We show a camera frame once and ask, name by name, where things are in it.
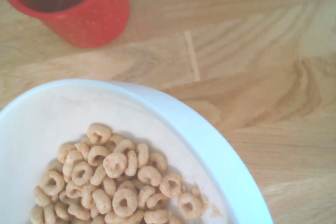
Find beige cereal rings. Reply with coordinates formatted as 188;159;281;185
28;123;203;224

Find red mug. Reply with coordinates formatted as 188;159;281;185
0;0;131;49

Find plain white cereal bowl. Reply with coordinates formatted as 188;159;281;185
0;78;274;224

